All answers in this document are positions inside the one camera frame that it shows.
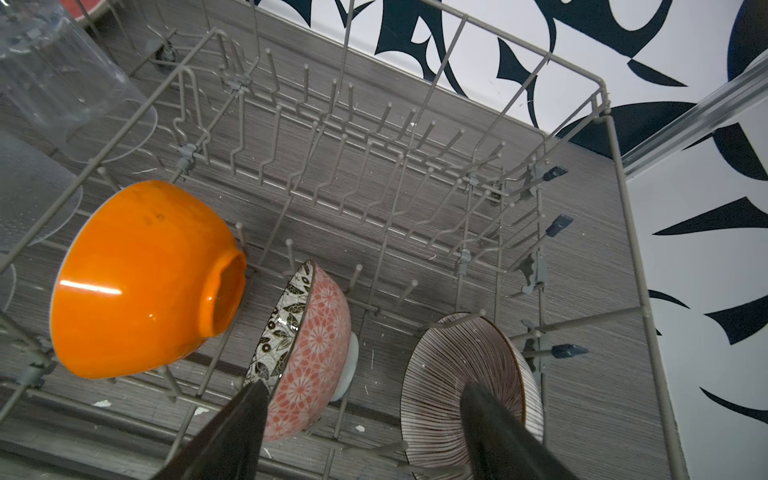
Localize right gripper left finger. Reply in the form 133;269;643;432
154;381;270;479

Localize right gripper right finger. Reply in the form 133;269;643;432
460;383;575;480

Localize pink ribbed bowl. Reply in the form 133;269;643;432
400;312;544;479

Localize black white patterned bowl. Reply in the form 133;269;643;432
244;260;351;441

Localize white orange small bowl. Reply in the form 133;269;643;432
49;180;247;379

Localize grey wire dish rack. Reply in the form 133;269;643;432
1;1;688;479

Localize clear smooth plastic cup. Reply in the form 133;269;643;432
1;1;158;163

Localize frosted textured plastic cup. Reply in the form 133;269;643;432
1;131;76;254

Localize teal red striped bowl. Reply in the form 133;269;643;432
60;0;110;24

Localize aluminium frame bars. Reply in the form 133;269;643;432
622;51;767;179

